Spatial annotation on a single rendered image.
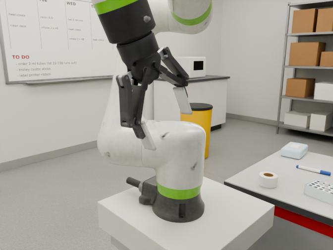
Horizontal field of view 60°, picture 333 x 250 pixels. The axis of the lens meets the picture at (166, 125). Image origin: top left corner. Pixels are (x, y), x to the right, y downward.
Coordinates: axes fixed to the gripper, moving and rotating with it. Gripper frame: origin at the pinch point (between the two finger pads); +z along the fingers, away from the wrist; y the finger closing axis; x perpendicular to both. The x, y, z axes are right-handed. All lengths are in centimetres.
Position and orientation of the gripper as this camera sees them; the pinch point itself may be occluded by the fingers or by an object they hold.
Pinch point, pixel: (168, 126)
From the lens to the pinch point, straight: 63.2
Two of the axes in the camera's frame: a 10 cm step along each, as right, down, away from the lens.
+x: 7.4, 0.9, -6.7
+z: 3.2, 8.2, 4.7
